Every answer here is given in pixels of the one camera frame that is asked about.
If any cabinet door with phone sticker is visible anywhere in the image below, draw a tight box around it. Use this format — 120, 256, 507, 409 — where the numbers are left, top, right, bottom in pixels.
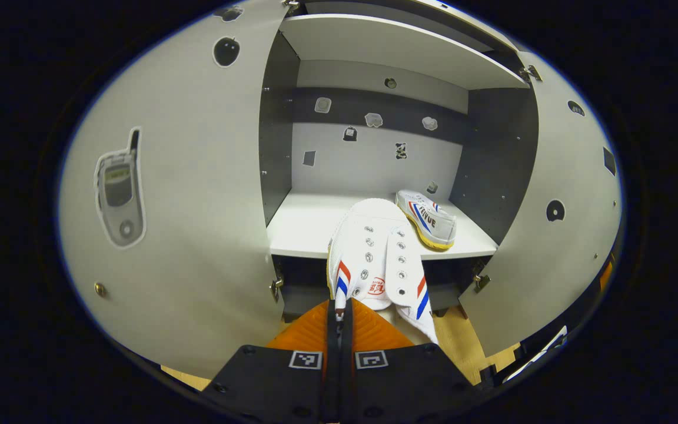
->
58, 0, 290, 380

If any grey shoe cabinet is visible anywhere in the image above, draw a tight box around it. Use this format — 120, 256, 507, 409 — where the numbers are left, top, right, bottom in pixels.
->
258, 0, 543, 322

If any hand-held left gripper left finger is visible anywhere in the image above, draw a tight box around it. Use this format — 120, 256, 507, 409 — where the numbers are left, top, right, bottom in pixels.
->
202, 298, 340, 424

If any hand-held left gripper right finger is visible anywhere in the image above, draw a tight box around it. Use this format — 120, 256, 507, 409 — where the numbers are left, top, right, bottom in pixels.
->
339, 297, 493, 424

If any white canvas shoe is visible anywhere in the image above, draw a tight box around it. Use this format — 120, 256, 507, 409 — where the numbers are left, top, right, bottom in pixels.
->
326, 198, 440, 345
395, 190, 457, 251

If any white cabinet shelf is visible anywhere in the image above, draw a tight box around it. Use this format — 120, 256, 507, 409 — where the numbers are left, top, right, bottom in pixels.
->
279, 13, 531, 90
267, 188, 498, 261

